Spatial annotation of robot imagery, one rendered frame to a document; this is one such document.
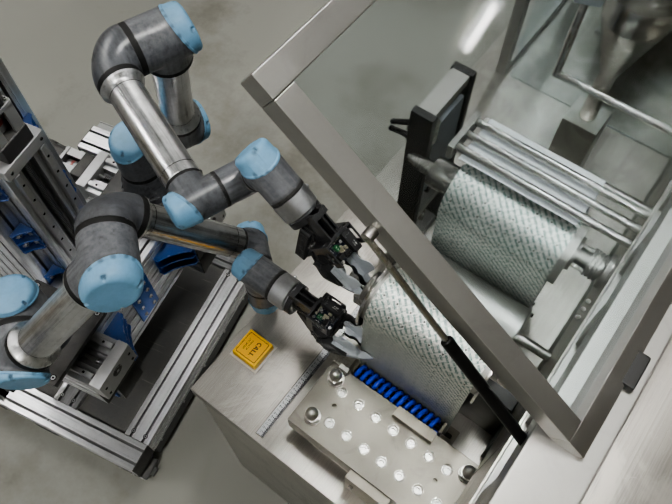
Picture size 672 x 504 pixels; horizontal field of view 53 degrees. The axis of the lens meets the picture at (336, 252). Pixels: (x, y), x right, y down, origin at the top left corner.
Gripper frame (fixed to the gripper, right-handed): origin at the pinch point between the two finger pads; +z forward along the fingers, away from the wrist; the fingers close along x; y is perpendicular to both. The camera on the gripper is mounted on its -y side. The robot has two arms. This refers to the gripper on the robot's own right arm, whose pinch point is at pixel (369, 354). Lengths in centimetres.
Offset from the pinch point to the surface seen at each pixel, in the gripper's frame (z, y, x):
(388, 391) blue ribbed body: 7.3, -4.8, -2.8
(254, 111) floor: -131, -109, 99
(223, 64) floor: -161, -109, 112
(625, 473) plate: 46, 35, -4
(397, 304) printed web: 2.5, 21.9, 3.9
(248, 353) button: -25.7, -16.6, -11.7
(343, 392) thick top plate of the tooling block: -0.5, -6.8, -8.2
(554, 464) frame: 34, 56, -16
